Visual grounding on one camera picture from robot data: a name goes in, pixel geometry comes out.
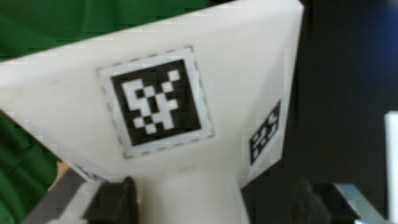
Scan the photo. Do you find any white lamp base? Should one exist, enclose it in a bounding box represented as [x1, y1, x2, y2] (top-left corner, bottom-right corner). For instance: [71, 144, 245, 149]
[0, 0, 304, 224]

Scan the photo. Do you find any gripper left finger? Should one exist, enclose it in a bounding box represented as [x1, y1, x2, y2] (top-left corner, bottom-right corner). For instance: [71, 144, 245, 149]
[83, 177, 138, 224]

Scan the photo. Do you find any green curtain backdrop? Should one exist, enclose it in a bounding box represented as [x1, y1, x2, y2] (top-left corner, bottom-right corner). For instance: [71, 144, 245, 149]
[0, 0, 215, 224]

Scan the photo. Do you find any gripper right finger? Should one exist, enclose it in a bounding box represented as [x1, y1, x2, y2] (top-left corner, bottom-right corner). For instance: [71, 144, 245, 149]
[291, 179, 346, 224]

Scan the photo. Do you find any white right rail block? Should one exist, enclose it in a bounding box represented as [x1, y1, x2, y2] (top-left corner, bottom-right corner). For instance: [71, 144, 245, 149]
[384, 111, 398, 222]

